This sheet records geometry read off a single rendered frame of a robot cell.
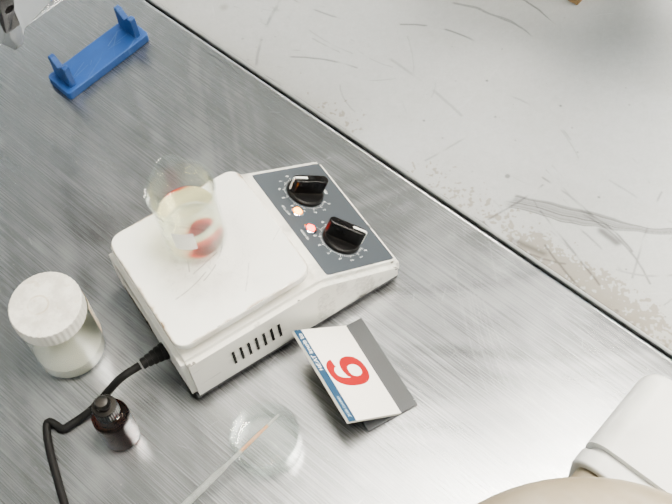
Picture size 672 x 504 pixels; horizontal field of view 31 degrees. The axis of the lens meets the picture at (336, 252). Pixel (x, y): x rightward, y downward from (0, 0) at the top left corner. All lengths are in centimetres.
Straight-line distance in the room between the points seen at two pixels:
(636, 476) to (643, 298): 71
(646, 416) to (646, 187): 77
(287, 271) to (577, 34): 40
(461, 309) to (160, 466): 28
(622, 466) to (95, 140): 88
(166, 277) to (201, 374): 8
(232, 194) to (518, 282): 25
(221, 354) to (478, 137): 32
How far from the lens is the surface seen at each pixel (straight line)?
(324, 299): 95
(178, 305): 92
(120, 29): 119
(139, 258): 94
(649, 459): 30
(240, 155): 109
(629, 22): 118
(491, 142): 108
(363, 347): 98
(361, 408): 93
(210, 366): 93
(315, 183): 99
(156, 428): 98
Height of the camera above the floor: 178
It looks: 59 degrees down
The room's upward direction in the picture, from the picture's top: 8 degrees counter-clockwise
